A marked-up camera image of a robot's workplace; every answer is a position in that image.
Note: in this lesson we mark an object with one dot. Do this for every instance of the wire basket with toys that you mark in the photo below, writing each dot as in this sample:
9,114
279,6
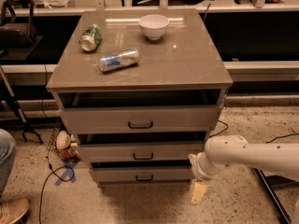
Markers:
63,144

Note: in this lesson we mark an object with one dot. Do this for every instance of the person leg in jeans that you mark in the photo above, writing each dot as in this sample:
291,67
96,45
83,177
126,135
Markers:
8,150

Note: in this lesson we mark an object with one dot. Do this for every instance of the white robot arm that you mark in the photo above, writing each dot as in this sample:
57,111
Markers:
221,152

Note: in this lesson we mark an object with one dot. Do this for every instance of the green soda can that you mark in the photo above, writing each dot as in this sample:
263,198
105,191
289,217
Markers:
91,38

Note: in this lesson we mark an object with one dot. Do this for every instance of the grey drawer cabinet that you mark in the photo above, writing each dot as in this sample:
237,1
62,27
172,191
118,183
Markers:
185,58

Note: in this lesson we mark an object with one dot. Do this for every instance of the white bowl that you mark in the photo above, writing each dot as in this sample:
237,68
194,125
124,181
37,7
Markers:
153,26

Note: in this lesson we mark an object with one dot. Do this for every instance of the black tripod leg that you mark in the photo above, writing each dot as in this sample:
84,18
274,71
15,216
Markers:
15,107

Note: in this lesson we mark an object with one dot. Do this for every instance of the blue silver soda can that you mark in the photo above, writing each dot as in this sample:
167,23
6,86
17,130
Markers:
119,60

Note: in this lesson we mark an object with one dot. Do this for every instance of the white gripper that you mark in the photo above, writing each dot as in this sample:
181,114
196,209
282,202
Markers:
196,168

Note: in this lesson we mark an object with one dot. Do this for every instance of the grey drawer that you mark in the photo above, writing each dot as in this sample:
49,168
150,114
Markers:
117,147
141,171
140,111

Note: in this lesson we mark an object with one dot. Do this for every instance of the black metal stand leg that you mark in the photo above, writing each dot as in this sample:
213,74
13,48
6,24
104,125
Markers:
269,183

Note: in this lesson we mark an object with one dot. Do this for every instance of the blue tape cross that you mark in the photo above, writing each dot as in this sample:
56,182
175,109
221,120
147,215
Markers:
68,173

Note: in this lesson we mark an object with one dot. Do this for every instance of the dark chair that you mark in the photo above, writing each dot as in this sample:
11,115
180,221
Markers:
17,39

